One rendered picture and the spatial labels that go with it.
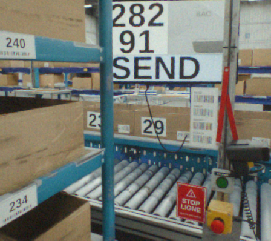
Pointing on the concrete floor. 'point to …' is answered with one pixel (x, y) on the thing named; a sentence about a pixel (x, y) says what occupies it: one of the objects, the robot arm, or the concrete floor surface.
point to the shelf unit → (63, 46)
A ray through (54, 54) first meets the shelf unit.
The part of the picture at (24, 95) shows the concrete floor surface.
